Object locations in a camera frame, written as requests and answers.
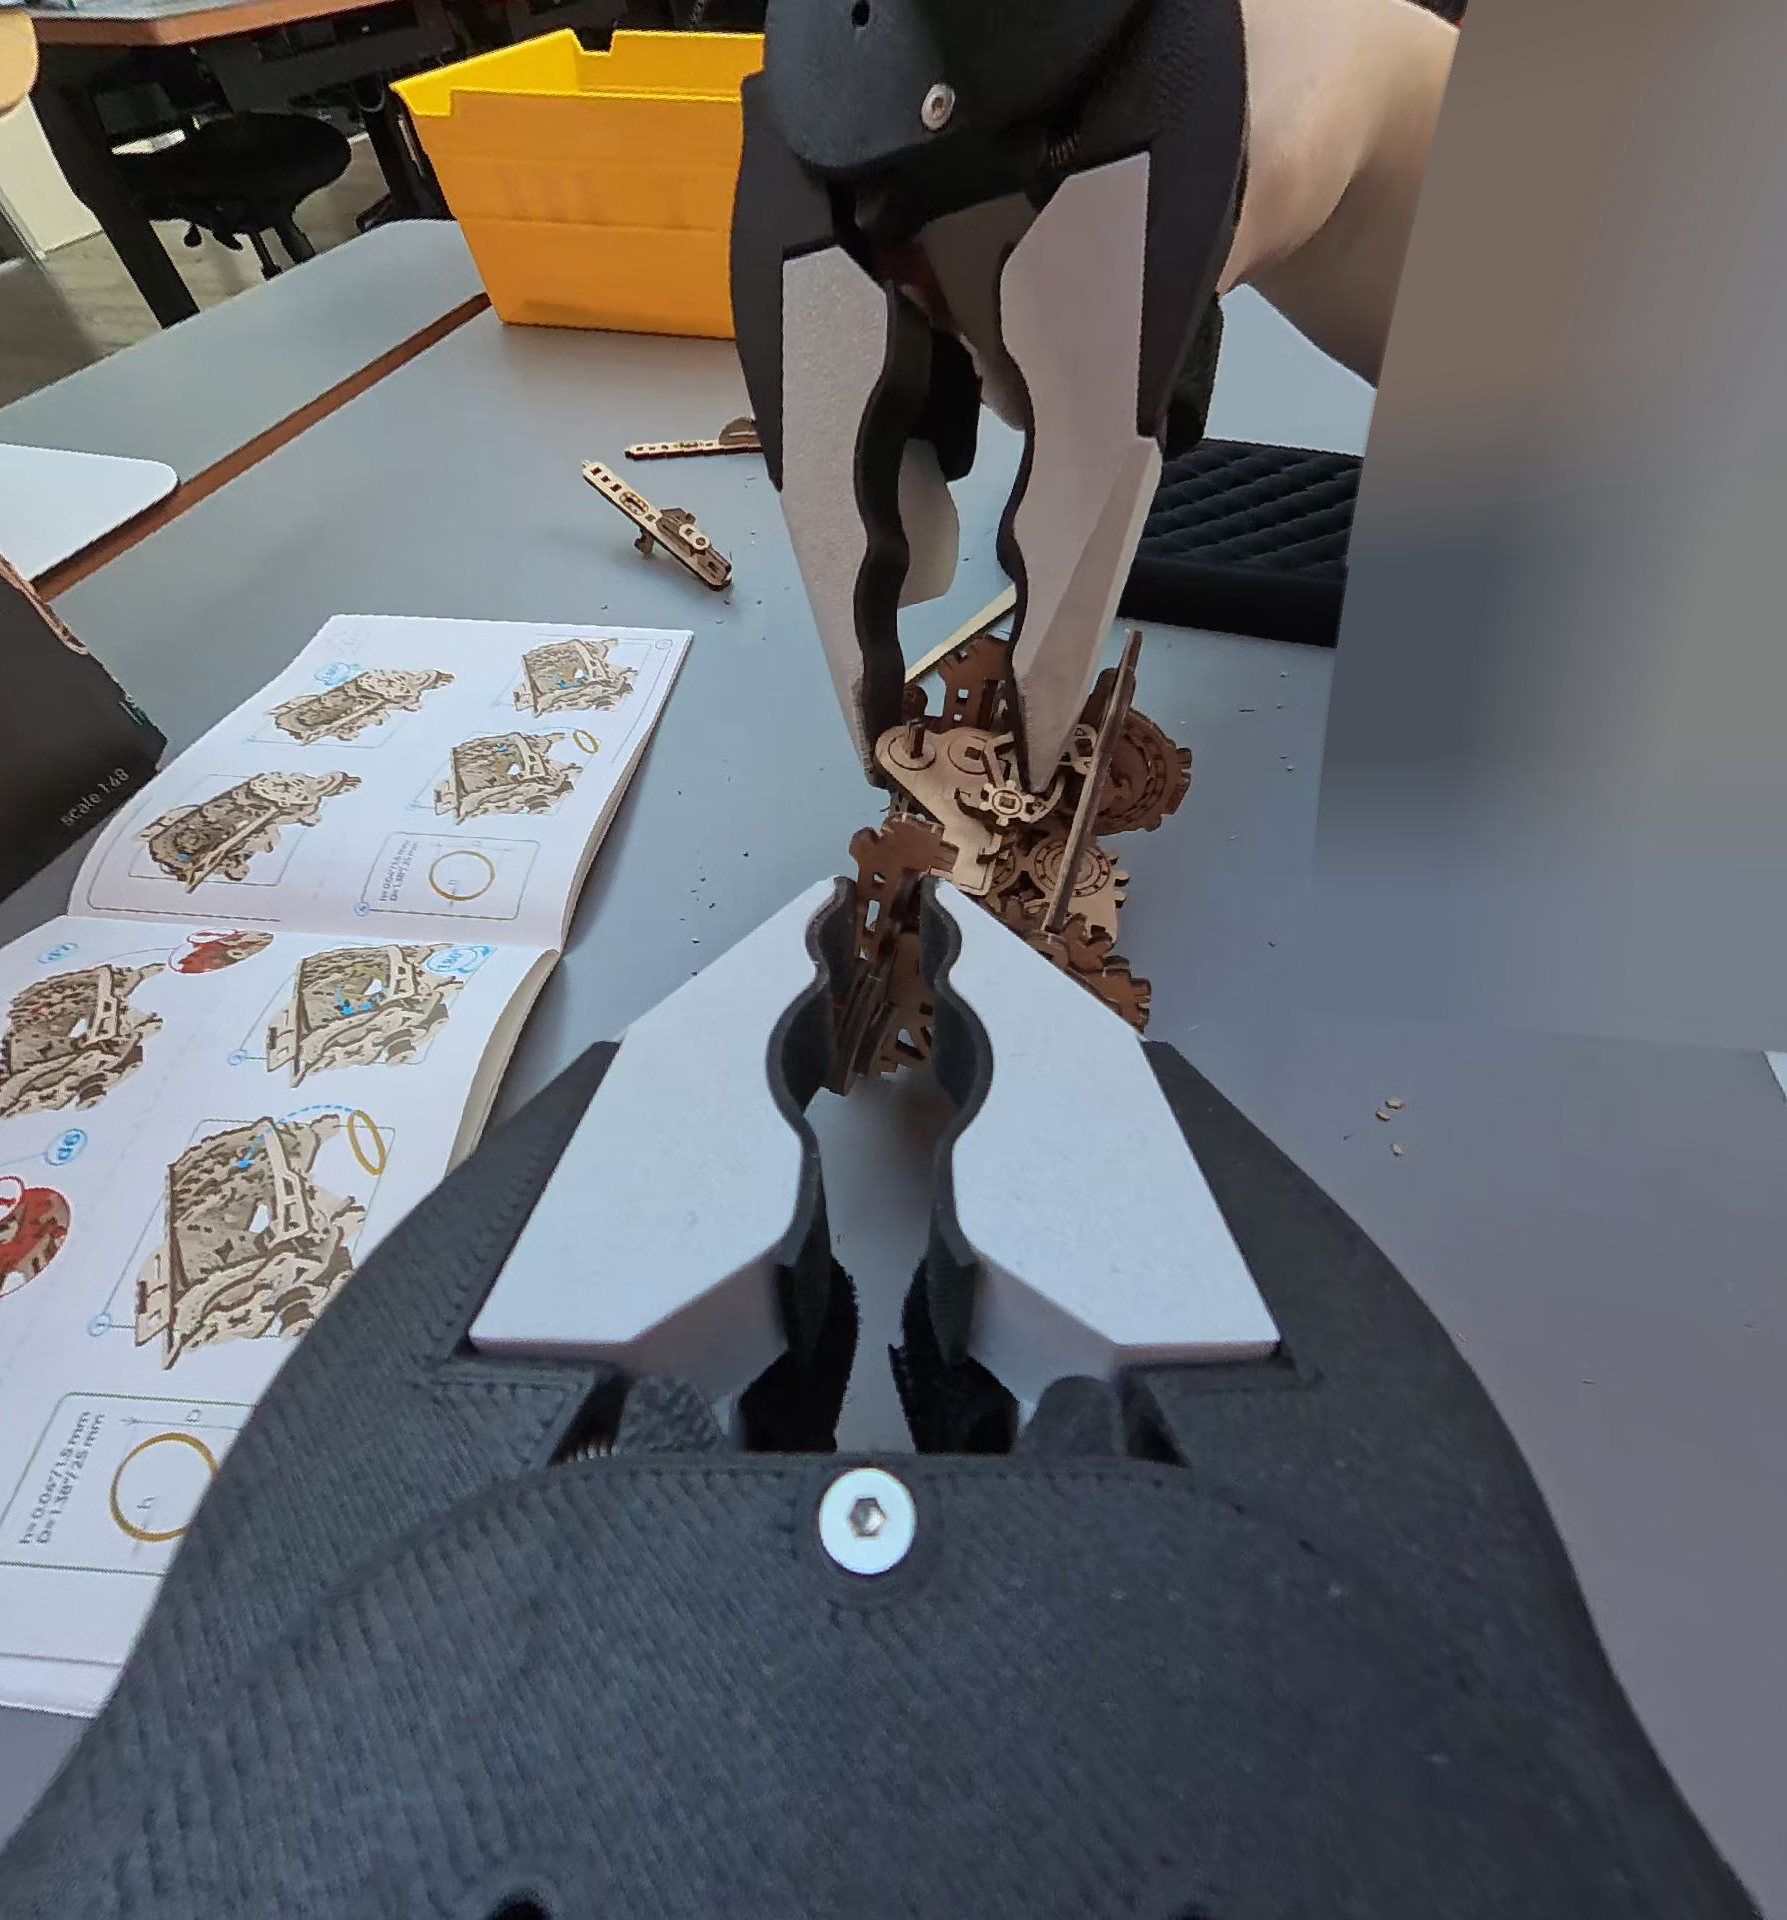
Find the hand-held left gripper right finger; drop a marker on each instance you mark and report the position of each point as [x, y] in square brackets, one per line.
[1117, 1198]

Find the open instruction booklet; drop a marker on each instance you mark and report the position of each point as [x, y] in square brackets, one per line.
[310, 841]

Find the grey desk with brown edge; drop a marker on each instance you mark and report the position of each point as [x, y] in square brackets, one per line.
[231, 343]

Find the wooden model part with lever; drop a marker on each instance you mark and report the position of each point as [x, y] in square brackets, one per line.
[678, 533]

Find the wooden gear model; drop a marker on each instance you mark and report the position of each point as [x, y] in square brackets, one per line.
[982, 808]

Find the white rounded board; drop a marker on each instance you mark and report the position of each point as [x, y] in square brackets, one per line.
[52, 503]

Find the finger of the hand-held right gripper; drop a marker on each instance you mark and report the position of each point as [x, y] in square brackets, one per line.
[1096, 421]
[824, 451]

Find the black model kit box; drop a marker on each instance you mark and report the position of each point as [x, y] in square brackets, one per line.
[21, 721]

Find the person's right forearm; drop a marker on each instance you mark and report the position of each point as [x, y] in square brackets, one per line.
[1327, 149]

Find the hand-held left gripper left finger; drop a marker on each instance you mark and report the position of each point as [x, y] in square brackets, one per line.
[637, 1198]

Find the brown desk with black legs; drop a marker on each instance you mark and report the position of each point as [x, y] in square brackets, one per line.
[157, 45]

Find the yellow plastic bin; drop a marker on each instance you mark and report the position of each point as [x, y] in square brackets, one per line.
[594, 179]

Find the black quilted cushion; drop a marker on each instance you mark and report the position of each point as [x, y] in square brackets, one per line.
[1255, 541]

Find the flat wooden model strip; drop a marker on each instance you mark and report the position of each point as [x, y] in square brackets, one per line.
[689, 442]

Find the black office chair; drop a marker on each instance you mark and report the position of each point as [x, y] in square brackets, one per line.
[231, 164]

